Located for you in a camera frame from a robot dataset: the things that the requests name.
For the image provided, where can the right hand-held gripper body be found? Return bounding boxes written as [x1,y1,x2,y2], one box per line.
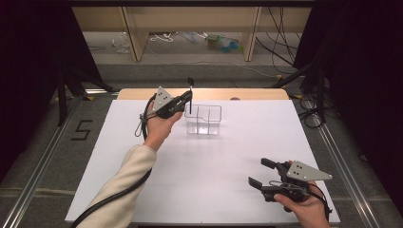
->
[261,160,334,203]

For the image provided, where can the hanging black cables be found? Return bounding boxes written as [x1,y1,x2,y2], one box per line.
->
[255,7,302,66]

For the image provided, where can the white cord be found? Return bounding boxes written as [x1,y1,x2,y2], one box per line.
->
[149,31,179,43]

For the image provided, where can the black floor cables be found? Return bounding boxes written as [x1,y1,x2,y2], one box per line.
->
[293,94,331,129]

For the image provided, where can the thin black brush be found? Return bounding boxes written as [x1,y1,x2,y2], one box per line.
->
[187,76,195,115]

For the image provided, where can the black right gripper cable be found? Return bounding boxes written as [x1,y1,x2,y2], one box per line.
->
[310,182,333,222]

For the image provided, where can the black metal stand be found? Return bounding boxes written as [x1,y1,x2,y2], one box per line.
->
[56,66,115,127]
[269,60,327,123]

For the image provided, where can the clear plastic organizer box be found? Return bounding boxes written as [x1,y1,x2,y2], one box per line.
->
[183,104,222,137]

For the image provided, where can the black curtain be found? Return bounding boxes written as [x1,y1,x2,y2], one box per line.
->
[293,0,403,207]
[0,0,103,181]

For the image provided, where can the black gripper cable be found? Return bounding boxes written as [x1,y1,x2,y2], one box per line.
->
[310,182,333,222]
[69,93,158,228]

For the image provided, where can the beige wooden shelf unit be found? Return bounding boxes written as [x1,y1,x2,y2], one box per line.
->
[71,6,313,63]

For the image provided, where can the clear plastic bottle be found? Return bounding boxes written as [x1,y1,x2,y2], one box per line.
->
[111,32,131,54]

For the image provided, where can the colourful plastic bundle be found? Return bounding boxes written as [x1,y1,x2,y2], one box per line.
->
[205,32,243,54]

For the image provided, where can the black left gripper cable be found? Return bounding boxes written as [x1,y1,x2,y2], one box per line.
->
[69,93,158,228]

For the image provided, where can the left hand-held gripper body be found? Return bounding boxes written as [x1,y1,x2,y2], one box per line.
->
[151,85,184,121]

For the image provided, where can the aluminium floor rail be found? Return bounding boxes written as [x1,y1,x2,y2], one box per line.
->
[303,101,381,228]
[0,94,84,228]

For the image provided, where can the person's left hand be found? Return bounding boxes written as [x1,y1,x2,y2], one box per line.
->
[144,101,184,151]

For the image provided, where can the person's right hand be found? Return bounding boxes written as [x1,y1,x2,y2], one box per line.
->
[274,182,332,228]

